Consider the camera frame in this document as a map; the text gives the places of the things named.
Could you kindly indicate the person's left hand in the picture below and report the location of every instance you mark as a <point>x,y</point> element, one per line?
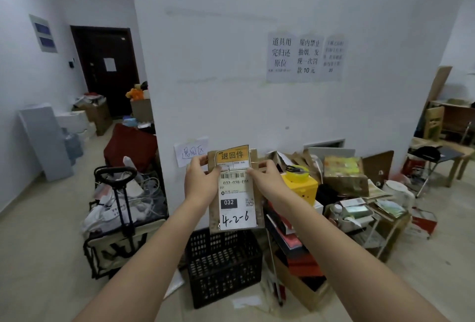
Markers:
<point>200,184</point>

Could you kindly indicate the person's right hand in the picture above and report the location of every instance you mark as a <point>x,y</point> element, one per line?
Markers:
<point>271,184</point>

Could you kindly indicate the yellow return sticker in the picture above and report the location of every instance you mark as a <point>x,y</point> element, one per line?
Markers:
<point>232,155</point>

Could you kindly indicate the cardboard parcel with white label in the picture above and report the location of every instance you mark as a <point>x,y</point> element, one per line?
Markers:
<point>237,217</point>

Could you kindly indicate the black plastic crate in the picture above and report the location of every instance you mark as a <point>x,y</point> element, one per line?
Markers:
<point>222,269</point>

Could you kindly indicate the person's left forearm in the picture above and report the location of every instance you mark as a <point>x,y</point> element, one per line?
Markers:
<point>141,273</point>

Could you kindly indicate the person's right forearm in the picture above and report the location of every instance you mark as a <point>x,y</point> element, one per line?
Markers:
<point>352,269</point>

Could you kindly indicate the yellow box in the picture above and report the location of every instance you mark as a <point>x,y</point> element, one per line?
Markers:
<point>298,188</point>

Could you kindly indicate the handwritten white paper sign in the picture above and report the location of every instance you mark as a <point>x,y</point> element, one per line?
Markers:
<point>185,153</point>

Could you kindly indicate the stack of red black boxes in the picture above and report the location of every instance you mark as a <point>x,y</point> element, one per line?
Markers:
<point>293,243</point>

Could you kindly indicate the green printed cardboard box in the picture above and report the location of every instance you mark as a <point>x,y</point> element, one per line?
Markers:
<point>345,177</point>

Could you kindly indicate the red fabric cover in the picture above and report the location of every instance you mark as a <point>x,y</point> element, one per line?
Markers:
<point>130,147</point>

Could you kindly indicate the plain cardboard box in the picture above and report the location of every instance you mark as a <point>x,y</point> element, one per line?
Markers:
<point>141,110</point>

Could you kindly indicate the black folding cart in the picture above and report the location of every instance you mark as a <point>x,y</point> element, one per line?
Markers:
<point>118,247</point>

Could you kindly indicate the brown board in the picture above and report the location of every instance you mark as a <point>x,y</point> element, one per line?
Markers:
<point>380,166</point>

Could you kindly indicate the orange plush toy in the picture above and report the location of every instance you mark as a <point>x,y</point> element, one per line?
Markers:
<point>134,94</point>

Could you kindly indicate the low cardboard box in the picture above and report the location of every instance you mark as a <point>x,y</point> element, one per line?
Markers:
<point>304,292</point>

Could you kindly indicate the white paper scrap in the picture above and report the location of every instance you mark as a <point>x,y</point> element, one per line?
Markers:
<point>246,302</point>

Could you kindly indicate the wooden crate stand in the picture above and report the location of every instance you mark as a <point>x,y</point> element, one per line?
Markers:
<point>386,229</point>

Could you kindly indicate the open cardboard box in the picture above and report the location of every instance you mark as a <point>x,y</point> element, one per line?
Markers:
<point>96,114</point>

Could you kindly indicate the white kettle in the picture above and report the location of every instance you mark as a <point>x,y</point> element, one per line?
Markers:
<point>399,193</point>

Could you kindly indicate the blue water jug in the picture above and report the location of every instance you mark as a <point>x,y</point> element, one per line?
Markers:
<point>72,147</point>

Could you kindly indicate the dark entrance door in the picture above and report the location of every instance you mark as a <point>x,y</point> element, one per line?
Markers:
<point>100,88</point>

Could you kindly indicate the white paper on door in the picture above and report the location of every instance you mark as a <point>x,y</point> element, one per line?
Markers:
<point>110,64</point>

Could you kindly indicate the white foam boards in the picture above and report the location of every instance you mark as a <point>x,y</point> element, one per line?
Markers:
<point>44,140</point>

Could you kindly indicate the wooden chair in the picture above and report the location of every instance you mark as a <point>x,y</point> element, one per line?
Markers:
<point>434,121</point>

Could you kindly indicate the leaning wooden board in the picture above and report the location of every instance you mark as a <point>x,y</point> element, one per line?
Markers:
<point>439,84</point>

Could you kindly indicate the grey electric panel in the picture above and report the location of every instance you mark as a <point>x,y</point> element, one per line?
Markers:
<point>43,34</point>

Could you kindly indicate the white wall vent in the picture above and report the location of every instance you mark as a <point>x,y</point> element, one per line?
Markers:
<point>324,143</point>

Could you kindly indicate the white wall notice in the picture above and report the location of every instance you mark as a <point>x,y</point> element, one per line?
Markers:
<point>333,58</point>
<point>308,56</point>
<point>281,56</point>

